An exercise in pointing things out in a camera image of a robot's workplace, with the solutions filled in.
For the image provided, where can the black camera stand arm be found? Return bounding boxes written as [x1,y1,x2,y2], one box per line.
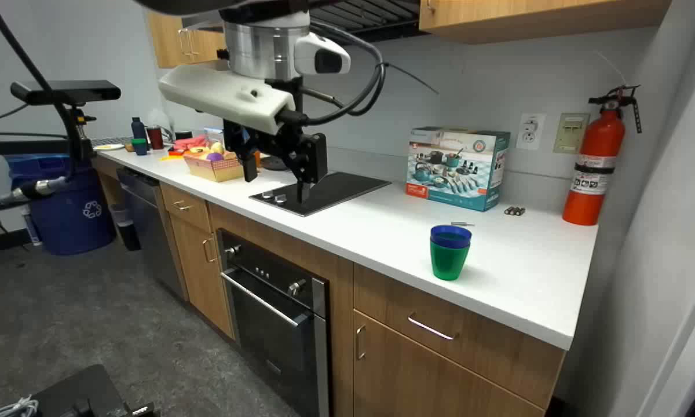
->
[0,102,100,257]

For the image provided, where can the teal toy cookware box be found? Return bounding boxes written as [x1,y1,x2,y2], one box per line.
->
[404,124,513,212]

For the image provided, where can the small black floor bin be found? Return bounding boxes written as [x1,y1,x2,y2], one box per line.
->
[112,204,144,253]

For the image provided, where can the small wooden upper cabinet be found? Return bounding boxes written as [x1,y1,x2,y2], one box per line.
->
[147,8,227,68]

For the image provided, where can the blue recycling bin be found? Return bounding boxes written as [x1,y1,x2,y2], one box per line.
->
[8,152,119,257]

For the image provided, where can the blue plastic cup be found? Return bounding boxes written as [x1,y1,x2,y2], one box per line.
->
[430,223,476,250]

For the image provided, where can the red and yellow toys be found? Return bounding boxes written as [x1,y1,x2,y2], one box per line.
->
[166,134,212,160]

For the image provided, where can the narrow wooden cabinet door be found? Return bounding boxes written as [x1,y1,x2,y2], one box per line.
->
[167,214,239,338]

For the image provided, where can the beige wall switch plate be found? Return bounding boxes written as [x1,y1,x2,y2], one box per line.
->
[555,110,591,154]

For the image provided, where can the small wooden drawer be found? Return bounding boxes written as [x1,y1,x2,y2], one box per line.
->
[161,183,214,233]

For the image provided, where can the black glass cooktop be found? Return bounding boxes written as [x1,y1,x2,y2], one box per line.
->
[249,169,391,217]

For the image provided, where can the large red fire extinguisher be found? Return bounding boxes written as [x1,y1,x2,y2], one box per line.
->
[562,84,644,227]

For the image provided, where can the black robot cart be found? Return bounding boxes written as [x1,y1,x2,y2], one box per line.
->
[30,364,161,417]

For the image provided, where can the wide wooden cabinet door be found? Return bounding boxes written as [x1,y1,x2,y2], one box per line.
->
[353,309,547,417]

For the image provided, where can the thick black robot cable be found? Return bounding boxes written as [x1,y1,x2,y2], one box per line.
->
[0,0,389,194]

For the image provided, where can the black wire rack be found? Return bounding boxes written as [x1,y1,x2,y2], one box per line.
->
[316,0,425,41]

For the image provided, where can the green plastic cup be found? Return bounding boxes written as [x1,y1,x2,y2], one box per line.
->
[430,238,474,283]

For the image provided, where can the black stereo camera bar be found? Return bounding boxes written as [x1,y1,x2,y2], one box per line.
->
[9,79,123,109]

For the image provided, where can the white wall outlet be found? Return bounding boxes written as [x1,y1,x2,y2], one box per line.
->
[518,110,547,151]

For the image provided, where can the stainless steel dishwasher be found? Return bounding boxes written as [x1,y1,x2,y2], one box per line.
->
[117,167,189,300]

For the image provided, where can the black built-in oven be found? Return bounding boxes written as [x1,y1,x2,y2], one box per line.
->
[217,229,335,417]

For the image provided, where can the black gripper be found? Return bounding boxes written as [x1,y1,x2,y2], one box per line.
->
[224,107,331,207]

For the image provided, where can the basket of toy food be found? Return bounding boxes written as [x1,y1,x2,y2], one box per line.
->
[183,141,246,184]

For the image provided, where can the wide wooden drawer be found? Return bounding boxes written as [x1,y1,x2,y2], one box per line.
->
[353,264,565,411]

